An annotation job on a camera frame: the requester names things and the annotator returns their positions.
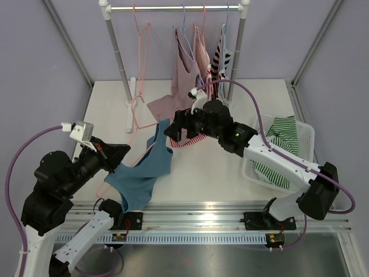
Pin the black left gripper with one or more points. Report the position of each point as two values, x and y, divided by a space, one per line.
110 155

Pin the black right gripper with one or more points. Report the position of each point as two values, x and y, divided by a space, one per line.
185 119

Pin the teal blue tank top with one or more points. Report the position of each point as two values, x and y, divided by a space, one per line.
135 184

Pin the mauve pink tank top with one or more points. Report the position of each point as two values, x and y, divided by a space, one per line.
182 82

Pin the red striped tank top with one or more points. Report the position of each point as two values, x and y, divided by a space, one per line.
201 55

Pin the green striped tank top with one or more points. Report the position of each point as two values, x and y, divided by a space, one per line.
282 133

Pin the blue wire hanger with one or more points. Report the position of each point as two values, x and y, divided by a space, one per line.
187 49
222 65

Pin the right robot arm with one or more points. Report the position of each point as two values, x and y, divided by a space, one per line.
316 183

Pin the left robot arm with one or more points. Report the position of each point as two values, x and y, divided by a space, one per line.
45 209

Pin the black white striped tank top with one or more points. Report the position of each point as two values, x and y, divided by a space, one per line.
215 63

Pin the white plastic laundry basket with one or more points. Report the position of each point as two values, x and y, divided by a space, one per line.
306 136

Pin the white metal clothes rack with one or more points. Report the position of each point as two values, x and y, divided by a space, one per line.
129 86

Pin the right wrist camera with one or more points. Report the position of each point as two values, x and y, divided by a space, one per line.
199 97

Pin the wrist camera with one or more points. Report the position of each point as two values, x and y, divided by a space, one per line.
199 97
80 132

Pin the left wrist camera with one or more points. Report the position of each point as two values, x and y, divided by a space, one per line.
80 132

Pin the white slotted cable duct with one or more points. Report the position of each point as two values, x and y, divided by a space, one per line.
184 239

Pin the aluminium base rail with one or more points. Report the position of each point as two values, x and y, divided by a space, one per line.
200 217

